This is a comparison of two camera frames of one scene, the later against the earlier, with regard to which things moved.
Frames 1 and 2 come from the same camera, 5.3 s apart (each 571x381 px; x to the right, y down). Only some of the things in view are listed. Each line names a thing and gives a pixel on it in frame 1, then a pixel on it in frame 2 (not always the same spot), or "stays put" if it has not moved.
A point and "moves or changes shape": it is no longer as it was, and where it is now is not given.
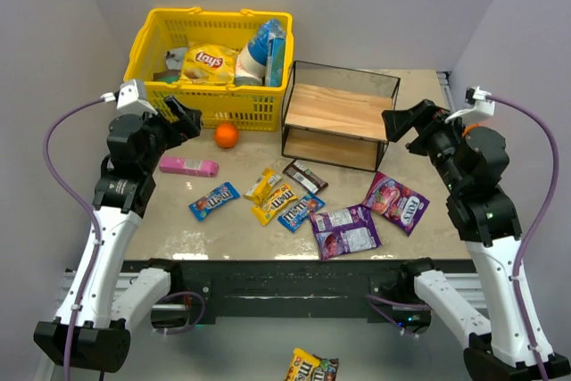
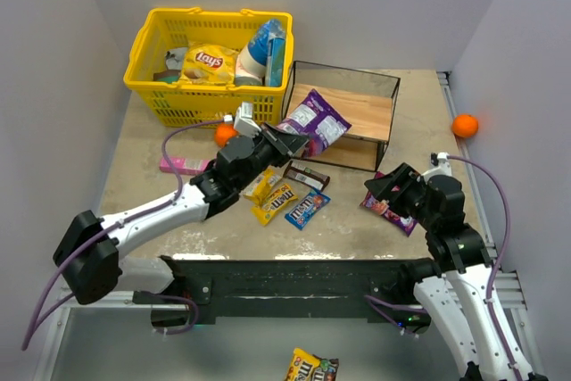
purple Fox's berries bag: [394, 202] stays put
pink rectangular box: [186, 166] stays put
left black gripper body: [167, 122] -> [277, 144]
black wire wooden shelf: [335, 115] stays put
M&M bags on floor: [307, 367] stays put
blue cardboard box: [276, 62] stays put
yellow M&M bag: [264, 211] stays put
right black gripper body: [422, 127] -> [397, 186]
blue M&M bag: [293, 216] moves or changes shape
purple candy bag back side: [344, 231] -> [318, 121]
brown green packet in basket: [169, 76] stays put
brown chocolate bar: [304, 177] stays put
